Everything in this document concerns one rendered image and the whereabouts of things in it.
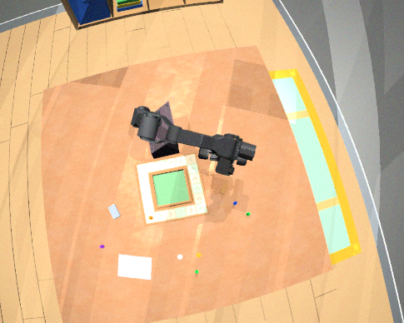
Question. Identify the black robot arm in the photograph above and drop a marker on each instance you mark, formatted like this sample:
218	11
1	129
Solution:
225	146

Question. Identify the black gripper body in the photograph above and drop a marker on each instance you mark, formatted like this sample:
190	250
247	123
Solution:
204	153

